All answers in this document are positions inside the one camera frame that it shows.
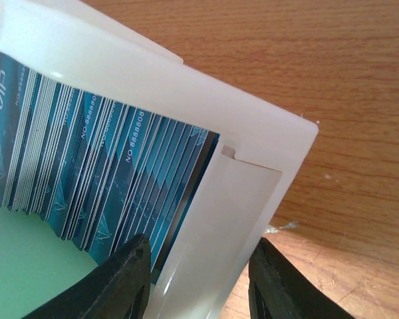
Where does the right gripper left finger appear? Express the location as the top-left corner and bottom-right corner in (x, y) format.
(26, 234), (151, 318)

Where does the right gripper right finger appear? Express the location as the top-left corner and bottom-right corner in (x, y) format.
(248, 237), (352, 318)

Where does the white bin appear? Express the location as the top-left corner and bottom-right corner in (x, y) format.
(0, 1), (318, 318)

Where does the blue card stack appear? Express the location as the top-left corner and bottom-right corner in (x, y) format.
(0, 52), (219, 282)

